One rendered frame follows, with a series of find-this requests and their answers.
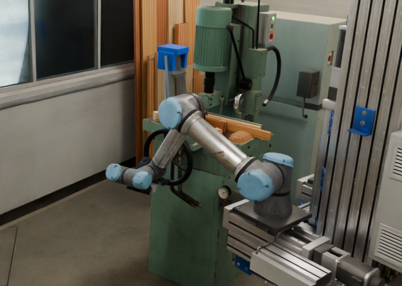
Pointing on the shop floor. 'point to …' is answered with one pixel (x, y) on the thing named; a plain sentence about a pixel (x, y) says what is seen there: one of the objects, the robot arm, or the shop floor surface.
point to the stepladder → (177, 55)
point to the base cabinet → (191, 232)
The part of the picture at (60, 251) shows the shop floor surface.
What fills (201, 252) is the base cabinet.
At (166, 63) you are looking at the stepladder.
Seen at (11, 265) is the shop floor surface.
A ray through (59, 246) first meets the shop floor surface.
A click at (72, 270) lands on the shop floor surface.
